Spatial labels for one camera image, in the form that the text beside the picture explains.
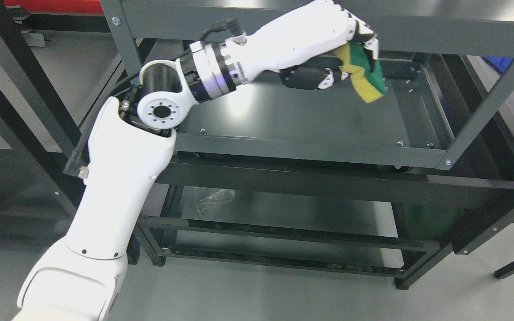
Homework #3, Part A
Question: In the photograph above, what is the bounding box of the green yellow sponge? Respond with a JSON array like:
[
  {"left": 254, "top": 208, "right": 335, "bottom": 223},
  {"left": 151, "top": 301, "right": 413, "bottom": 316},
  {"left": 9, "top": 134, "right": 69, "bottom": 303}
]
[{"left": 333, "top": 42, "right": 387, "bottom": 103}]

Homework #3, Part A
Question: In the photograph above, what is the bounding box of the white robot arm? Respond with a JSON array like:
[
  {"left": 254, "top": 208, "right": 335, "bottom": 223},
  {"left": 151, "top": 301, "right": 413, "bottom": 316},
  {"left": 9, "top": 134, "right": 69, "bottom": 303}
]
[{"left": 14, "top": 38, "right": 263, "bottom": 321}]

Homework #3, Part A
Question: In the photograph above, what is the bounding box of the red bin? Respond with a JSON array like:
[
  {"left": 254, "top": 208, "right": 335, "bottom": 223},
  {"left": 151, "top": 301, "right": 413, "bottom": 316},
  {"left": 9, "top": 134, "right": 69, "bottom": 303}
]
[{"left": 3, "top": 0, "right": 104, "bottom": 16}]

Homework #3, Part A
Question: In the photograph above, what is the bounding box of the clear plastic bag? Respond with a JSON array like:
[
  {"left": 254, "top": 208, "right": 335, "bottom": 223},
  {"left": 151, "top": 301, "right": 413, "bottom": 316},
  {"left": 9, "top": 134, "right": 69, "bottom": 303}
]
[{"left": 193, "top": 187, "right": 236, "bottom": 216}]

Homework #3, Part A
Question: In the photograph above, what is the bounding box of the black metal rack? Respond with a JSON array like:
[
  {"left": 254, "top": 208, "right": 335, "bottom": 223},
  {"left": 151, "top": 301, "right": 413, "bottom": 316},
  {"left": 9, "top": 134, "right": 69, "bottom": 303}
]
[{"left": 0, "top": 0, "right": 514, "bottom": 280}]

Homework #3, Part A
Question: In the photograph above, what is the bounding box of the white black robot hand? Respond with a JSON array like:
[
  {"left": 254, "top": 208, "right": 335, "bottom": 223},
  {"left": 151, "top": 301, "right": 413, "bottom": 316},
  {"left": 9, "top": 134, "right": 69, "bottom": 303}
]
[{"left": 226, "top": 0, "right": 379, "bottom": 84}]

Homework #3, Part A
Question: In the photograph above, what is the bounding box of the grey metal shelf cart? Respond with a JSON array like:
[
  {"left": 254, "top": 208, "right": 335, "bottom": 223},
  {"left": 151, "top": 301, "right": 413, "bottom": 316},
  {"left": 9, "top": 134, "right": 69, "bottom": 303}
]
[{"left": 100, "top": 0, "right": 514, "bottom": 290}]

